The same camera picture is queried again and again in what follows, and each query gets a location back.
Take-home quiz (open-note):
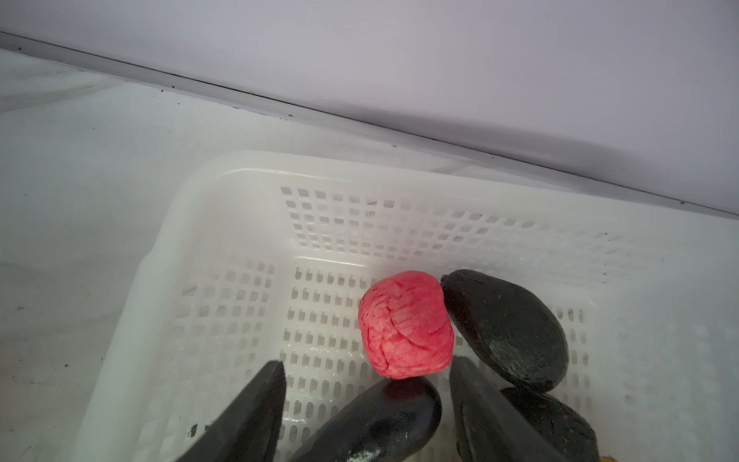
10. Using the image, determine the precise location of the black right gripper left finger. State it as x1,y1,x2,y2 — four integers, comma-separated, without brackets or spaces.
179,361,287,462

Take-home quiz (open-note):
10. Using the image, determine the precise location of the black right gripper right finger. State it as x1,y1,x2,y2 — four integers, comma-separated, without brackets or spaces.
450,356,564,462

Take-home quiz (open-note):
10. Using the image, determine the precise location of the dark purple toy eggplant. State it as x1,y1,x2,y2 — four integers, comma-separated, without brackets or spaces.
293,377,443,461

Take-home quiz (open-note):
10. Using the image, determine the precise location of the pink toy fruit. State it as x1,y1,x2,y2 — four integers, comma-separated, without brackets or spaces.
358,271,454,379

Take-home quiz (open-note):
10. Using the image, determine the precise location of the black toy avocado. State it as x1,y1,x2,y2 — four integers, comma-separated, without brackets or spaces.
500,387,600,462

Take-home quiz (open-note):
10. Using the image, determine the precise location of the black toy fruit rear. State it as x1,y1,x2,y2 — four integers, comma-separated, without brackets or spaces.
441,269,569,393

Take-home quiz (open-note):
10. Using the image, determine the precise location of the white plastic perforated basket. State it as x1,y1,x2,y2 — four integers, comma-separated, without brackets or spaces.
72,152,738,461

